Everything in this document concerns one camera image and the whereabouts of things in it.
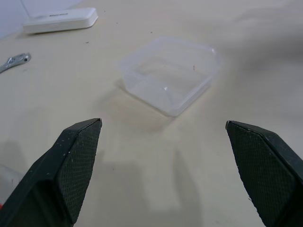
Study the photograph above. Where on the white rectangular box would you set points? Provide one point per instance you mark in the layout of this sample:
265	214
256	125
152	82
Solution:
60	20

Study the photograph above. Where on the clear plastic square container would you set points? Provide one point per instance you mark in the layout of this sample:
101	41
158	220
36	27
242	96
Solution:
170	75

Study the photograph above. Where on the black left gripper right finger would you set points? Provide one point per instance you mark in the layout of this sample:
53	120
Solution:
265	170

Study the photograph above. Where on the silver metal wrench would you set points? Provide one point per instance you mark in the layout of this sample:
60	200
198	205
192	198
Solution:
14	62

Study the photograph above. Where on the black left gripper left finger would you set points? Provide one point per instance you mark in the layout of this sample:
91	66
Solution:
56	175

